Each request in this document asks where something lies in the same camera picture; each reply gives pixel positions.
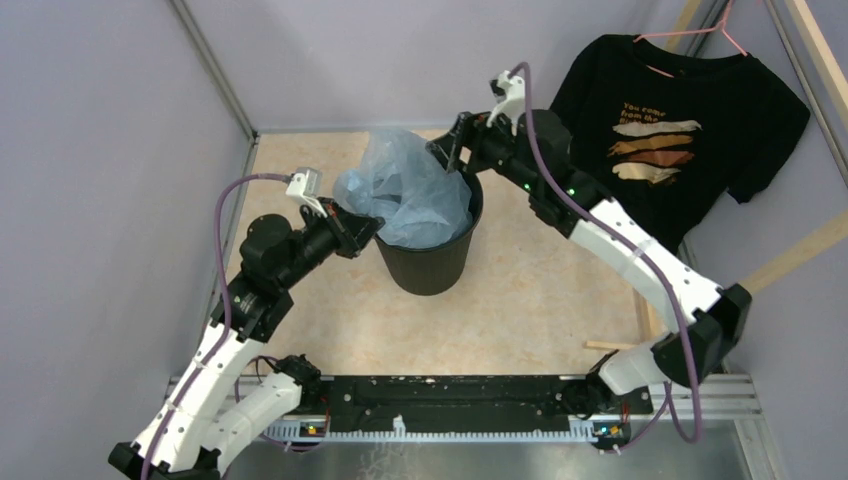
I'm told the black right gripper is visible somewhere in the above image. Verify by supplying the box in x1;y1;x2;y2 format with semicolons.
425;106;539;195

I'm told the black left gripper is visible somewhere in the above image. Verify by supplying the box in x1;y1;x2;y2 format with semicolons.
277;196;386;289

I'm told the light blue plastic trash bag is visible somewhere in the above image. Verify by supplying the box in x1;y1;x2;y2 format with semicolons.
332;129;472;249

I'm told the black plastic trash bin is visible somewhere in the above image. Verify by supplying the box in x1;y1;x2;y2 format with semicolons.
374;166;484;296

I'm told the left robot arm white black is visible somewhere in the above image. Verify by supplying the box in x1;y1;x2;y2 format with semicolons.
108;197;384;479

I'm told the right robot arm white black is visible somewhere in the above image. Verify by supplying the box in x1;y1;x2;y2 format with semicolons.
426;110;752;412

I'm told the black printed t-shirt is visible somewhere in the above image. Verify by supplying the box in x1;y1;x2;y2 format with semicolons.
550;34;811;251

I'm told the wooden stick on floor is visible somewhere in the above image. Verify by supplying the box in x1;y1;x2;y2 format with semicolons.
583;340;636;351

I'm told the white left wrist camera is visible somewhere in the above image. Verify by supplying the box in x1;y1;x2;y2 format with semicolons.
286;167;327;217

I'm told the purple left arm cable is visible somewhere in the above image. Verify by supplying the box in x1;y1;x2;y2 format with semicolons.
139;172;293;480

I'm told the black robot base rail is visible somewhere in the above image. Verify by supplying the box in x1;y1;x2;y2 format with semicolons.
263;375;655;451

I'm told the pink wire clothes hanger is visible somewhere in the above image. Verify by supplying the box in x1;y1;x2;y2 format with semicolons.
631;1;750;57

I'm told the wooden frame bar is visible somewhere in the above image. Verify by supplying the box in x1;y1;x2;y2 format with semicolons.
740;211;847;295

